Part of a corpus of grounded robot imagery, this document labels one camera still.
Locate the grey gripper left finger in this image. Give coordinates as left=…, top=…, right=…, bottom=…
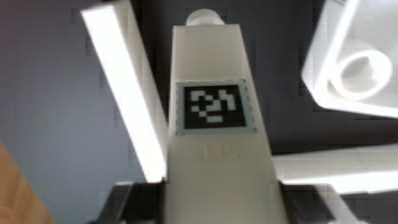
left=87, top=182, right=133, bottom=224

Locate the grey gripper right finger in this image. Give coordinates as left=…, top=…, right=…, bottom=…
left=315, top=184, right=370, bottom=224

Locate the white desk leg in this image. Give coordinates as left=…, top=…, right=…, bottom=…
left=164, top=9, right=288, bottom=224

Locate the white desk top tray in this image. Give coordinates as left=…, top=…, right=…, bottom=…
left=302, top=0, right=398, bottom=119

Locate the white front fence bar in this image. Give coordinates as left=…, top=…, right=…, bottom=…
left=274, top=143, right=398, bottom=194

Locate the white left fence block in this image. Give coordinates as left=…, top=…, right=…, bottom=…
left=80, top=0, right=167, bottom=182

